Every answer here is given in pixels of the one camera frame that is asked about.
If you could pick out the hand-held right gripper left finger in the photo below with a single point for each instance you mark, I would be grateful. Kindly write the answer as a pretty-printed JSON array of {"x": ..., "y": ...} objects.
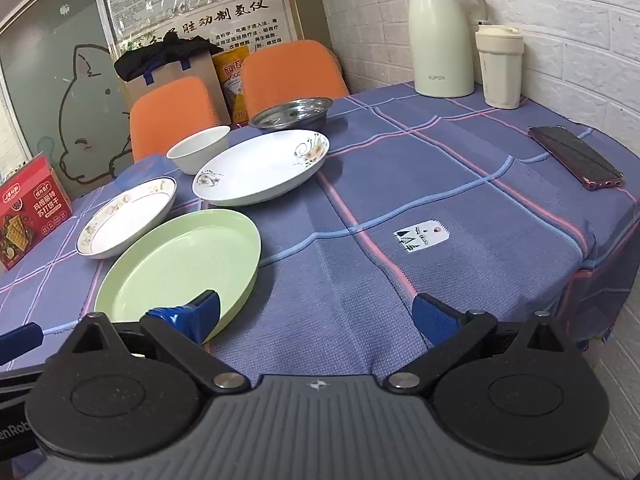
[{"x": 200, "y": 312}]

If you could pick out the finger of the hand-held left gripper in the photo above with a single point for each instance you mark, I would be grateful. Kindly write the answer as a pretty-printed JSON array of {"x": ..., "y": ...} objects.
[{"x": 20, "y": 342}]

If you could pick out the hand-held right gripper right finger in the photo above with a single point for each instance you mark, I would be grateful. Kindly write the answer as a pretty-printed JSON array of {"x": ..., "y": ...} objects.
[{"x": 432, "y": 317}]

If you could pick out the light green plate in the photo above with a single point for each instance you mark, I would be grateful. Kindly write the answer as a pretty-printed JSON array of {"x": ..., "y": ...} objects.
[{"x": 175, "y": 260}]

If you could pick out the small floral rim plate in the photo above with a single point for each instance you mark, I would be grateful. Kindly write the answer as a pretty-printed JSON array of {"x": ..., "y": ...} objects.
[{"x": 125, "y": 220}]

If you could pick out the red biscuit box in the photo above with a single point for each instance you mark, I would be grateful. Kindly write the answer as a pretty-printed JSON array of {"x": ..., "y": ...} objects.
[{"x": 30, "y": 210}]

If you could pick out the blue plaid tablecloth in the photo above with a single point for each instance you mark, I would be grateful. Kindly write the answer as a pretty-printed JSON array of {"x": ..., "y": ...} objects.
[{"x": 400, "y": 185}]

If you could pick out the large white floral plate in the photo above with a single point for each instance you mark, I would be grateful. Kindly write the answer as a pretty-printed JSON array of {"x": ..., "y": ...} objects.
[{"x": 260, "y": 170}]

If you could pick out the white ceramic bowl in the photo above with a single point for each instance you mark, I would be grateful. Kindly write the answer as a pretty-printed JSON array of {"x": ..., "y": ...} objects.
[{"x": 200, "y": 155}]

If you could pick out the orange chair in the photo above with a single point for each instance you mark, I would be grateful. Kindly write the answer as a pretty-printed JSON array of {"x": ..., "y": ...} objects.
[
  {"x": 170, "y": 110},
  {"x": 290, "y": 70}
]

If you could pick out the phone in dark case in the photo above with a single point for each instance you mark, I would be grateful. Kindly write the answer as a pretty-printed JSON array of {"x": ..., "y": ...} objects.
[{"x": 575, "y": 155}]

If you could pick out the stainless steel bowl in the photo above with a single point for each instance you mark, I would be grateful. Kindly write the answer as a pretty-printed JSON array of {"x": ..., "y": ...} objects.
[{"x": 295, "y": 110}]

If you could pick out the yellow snack bag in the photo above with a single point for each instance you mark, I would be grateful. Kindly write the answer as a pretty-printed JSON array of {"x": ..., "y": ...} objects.
[{"x": 227, "y": 70}]

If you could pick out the cream travel tumbler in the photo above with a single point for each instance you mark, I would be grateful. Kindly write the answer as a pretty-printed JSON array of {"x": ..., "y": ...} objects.
[{"x": 500, "y": 75}]

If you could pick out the black cloth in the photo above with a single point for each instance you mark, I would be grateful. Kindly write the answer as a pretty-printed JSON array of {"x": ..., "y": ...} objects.
[{"x": 160, "y": 55}]

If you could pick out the white thermos jug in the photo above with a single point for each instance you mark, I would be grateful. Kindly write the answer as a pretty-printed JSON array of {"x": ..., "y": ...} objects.
[{"x": 440, "y": 45}]

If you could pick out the framed text poster board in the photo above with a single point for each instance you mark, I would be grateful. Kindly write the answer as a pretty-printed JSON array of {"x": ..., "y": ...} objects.
[{"x": 250, "y": 15}]

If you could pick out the cat outline wall decal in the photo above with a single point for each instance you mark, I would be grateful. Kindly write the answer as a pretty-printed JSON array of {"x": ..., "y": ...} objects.
[{"x": 90, "y": 125}]

